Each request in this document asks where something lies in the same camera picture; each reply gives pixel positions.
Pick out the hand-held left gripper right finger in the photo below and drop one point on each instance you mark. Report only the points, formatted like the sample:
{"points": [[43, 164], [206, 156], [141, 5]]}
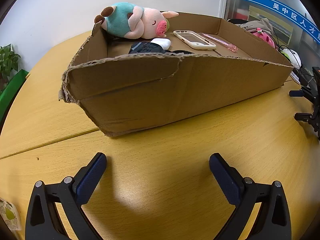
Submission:
{"points": [[225, 177]]}

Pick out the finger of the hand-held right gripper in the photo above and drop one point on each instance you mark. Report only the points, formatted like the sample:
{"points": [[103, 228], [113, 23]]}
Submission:
{"points": [[296, 93], [303, 117]]}

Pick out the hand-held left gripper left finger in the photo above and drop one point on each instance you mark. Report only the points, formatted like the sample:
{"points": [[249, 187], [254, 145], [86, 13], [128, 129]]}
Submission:
{"points": [[91, 177]]}

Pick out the pink pen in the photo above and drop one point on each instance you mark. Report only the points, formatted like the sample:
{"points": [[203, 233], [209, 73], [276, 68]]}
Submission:
{"points": [[220, 41]]}

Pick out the brown cardboard box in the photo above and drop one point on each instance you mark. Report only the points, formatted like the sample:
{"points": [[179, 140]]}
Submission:
{"points": [[150, 100]]}

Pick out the clear phone case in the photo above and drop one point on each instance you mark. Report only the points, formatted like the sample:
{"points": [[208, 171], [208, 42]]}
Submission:
{"points": [[200, 45]]}

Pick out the white earbuds case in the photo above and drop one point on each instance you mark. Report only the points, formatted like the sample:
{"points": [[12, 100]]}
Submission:
{"points": [[161, 43]]}

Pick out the pink and teal plush pig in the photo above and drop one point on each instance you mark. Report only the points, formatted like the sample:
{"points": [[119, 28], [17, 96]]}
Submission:
{"points": [[120, 17]]}

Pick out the white plush toy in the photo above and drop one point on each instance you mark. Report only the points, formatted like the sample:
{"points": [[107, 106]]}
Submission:
{"points": [[292, 56]]}

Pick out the pink plush toy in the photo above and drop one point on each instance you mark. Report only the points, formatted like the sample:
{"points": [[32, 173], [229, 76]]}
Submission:
{"points": [[265, 38]]}

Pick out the beige cloth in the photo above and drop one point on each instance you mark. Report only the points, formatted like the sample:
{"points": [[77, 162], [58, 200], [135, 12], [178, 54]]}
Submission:
{"points": [[257, 25]]}

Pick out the blue sign strip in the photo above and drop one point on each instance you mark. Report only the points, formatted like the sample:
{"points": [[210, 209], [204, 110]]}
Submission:
{"points": [[275, 3]]}

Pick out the green planter box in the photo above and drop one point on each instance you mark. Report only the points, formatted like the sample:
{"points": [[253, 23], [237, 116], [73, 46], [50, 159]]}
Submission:
{"points": [[12, 85]]}

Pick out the black sunglasses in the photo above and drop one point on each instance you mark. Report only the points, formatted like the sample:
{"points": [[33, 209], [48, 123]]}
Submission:
{"points": [[145, 48]]}

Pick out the green potted plant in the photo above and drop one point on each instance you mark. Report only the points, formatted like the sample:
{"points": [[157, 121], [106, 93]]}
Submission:
{"points": [[8, 57]]}

